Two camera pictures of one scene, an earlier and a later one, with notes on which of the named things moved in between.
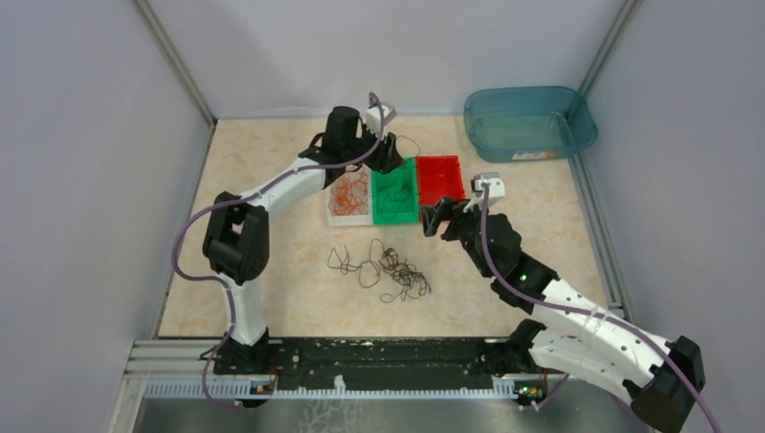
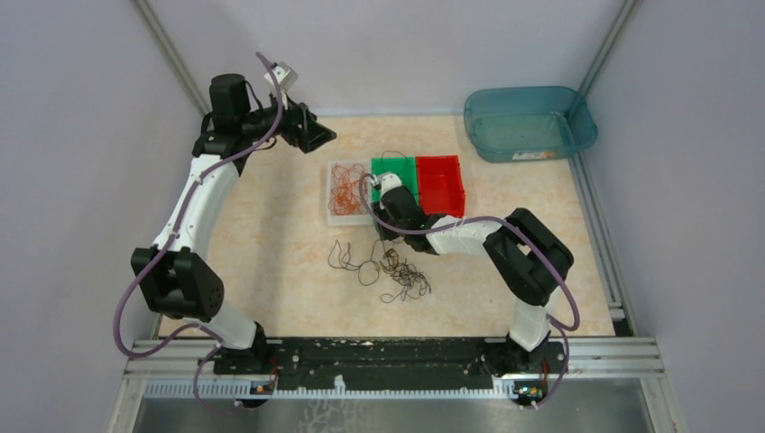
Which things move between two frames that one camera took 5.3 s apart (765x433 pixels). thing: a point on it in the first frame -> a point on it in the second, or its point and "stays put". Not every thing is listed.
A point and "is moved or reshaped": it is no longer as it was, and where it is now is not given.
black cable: x=419 y=150 is moved or reshaped
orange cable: x=349 y=195 stays put
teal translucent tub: x=522 y=124 stays put
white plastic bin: x=350 y=198 stays put
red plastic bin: x=438 y=177 stays put
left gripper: x=388 y=156 -> x=310 y=134
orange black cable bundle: x=383 y=262 stays put
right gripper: x=447 y=208 -> x=386 y=234
